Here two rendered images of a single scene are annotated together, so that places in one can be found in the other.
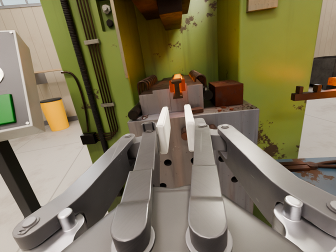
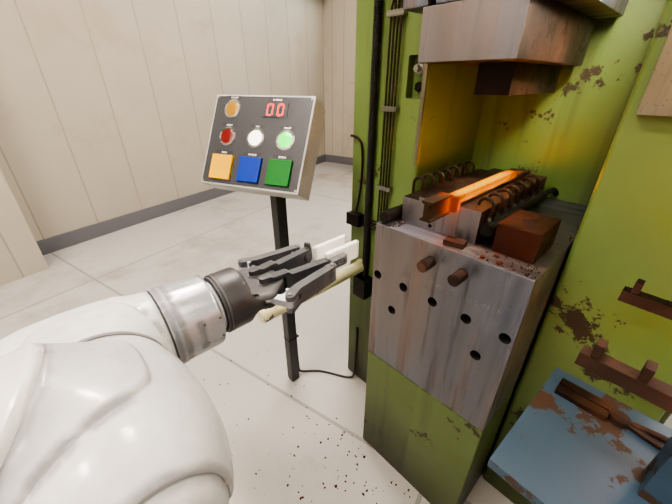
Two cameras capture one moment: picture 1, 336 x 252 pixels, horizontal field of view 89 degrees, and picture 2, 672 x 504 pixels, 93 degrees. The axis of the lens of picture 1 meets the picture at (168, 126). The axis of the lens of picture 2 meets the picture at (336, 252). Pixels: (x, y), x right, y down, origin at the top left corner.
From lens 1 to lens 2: 0.38 m
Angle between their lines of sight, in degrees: 38
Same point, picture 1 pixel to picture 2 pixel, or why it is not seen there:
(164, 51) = (519, 121)
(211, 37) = not seen: hidden behind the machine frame
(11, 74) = (299, 142)
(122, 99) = (402, 188)
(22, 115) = (294, 182)
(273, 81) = (654, 253)
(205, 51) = (602, 139)
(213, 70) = not seen: hidden behind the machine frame
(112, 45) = (410, 117)
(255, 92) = (606, 256)
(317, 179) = (594, 434)
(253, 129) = (518, 304)
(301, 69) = not seen: outside the picture
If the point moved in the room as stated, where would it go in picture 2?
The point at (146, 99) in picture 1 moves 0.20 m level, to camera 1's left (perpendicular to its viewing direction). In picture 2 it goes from (410, 203) to (348, 188)
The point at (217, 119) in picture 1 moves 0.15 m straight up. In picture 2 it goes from (472, 266) to (489, 197)
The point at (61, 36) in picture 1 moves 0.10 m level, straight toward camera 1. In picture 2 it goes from (363, 94) to (356, 95)
